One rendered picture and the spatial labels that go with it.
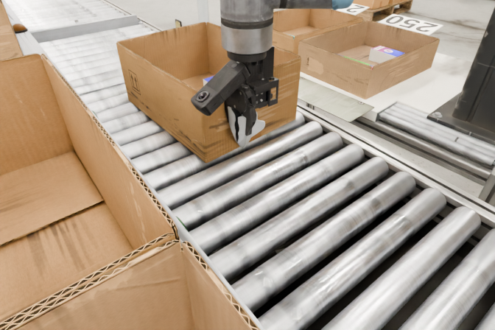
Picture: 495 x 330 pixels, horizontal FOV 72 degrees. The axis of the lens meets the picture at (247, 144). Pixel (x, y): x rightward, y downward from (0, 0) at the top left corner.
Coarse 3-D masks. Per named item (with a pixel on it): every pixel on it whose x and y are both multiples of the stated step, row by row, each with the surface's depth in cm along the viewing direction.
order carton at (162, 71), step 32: (160, 32) 96; (192, 32) 103; (128, 64) 87; (160, 64) 100; (192, 64) 108; (224, 64) 105; (288, 64) 78; (128, 96) 97; (160, 96) 80; (288, 96) 83; (192, 128) 73; (224, 128) 73
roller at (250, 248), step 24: (360, 168) 73; (384, 168) 75; (336, 192) 68; (360, 192) 72; (288, 216) 62; (312, 216) 64; (240, 240) 58; (264, 240) 58; (288, 240) 61; (216, 264) 54; (240, 264) 55
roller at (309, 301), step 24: (432, 192) 67; (408, 216) 62; (432, 216) 65; (360, 240) 59; (384, 240) 58; (336, 264) 54; (360, 264) 54; (312, 288) 50; (336, 288) 51; (288, 312) 48; (312, 312) 48
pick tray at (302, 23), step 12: (276, 12) 141; (288, 12) 145; (300, 12) 149; (312, 12) 152; (324, 12) 147; (336, 12) 142; (276, 24) 144; (288, 24) 148; (300, 24) 152; (312, 24) 154; (324, 24) 149; (336, 24) 144; (348, 24) 129; (276, 36) 120; (288, 36) 116; (300, 36) 116; (312, 36) 119; (288, 48) 118
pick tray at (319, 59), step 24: (360, 24) 128; (384, 24) 126; (312, 48) 107; (336, 48) 125; (360, 48) 131; (408, 48) 122; (432, 48) 112; (312, 72) 111; (336, 72) 103; (360, 72) 97; (384, 72) 98; (408, 72) 108; (360, 96) 100
